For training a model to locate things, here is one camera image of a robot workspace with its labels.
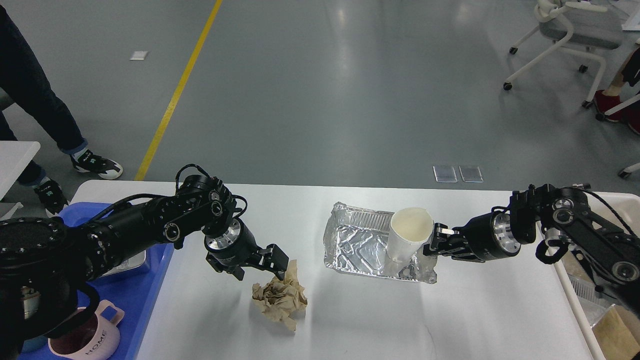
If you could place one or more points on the blue plastic tray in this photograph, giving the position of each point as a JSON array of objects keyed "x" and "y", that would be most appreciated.
[{"x": 135, "y": 292}]

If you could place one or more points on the white side table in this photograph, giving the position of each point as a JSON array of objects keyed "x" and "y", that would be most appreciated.
[{"x": 14, "y": 157}]

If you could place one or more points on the white paper cup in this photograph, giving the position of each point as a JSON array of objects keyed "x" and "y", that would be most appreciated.
[{"x": 410, "y": 228}]

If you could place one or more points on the square stainless steel tray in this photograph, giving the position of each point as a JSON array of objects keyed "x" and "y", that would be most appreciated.
[{"x": 136, "y": 263}]

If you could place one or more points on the aluminium foil container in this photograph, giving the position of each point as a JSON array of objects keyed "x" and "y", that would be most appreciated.
[{"x": 355, "y": 243}]

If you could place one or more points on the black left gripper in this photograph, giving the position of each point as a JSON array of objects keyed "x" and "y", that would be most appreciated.
[{"x": 237, "y": 248}]

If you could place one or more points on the clear floor plate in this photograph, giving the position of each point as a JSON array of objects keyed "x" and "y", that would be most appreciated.
[
  {"x": 471, "y": 174},
  {"x": 445, "y": 174}
]

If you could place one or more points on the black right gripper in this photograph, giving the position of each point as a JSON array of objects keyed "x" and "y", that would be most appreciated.
[{"x": 484, "y": 238}]

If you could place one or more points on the person in dark jeans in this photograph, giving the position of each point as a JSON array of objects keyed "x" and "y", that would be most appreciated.
[{"x": 24, "y": 81}]

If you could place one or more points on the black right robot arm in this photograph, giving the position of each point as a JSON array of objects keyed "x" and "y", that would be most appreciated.
[{"x": 611, "y": 252}]

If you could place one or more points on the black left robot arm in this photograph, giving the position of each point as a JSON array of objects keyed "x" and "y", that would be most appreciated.
[{"x": 46, "y": 266}]

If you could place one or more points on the clear floor plate left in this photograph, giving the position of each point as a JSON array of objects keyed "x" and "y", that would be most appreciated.
[{"x": 445, "y": 174}]

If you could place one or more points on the white plastic bin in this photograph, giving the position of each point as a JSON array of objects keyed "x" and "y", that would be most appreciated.
[{"x": 616, "y": 335}]

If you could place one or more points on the pink HOME mug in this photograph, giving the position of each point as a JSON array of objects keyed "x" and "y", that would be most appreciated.
[{"x": 96, "y": 339}]

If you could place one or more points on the clear floor plate right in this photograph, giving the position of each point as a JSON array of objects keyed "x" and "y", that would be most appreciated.
[{"x": 471, "y": 174}]

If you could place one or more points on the crumpled brown paper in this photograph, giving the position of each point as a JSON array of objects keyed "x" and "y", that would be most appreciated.
[{"x": 281, "y": 301}]

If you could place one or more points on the white office chair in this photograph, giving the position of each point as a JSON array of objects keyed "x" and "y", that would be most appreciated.
[{"x": 576, "y": 27}]

